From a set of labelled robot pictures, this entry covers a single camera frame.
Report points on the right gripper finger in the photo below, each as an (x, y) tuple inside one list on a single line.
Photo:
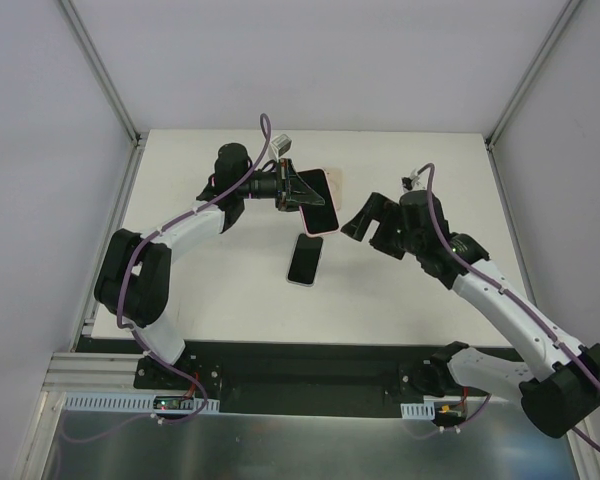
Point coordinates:
[(357, 227), (377, 207)]

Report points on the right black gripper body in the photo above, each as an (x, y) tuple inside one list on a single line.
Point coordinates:
[(385, 228)]

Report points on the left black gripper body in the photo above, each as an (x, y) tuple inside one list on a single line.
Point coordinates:
[(285, 185)]

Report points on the pink phone case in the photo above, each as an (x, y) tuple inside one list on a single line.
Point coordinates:
[(307, 227)]

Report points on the beige phone case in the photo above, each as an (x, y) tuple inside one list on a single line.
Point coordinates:
[(335, 180)]

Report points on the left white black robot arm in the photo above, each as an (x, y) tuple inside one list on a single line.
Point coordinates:
[(133, 282)]

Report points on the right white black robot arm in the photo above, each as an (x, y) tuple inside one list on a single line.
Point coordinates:
[(556, 381)]

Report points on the black phone clear case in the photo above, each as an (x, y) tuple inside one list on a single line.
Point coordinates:
[(305, 260)]

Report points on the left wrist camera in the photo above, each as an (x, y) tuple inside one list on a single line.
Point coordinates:
[(279, 146)]

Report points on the left aluminium frame post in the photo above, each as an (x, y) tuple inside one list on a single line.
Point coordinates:
[(98, 69)]

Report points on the aluminium frame post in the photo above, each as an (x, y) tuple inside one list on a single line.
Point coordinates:
[(535, 67), (98, 69)]

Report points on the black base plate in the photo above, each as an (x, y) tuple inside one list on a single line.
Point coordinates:
[(358, 381)]

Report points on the right white cable duct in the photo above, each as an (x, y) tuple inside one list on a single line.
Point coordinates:
[(418, 411)]

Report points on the white cable duct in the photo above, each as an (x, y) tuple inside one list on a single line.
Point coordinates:
[(418, 411), (138, 403)]

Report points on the right aluminium frame post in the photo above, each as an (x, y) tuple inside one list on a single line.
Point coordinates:
[(535, 67)]

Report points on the left white cable duct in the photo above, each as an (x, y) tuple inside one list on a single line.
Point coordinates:
[(138, 403)]

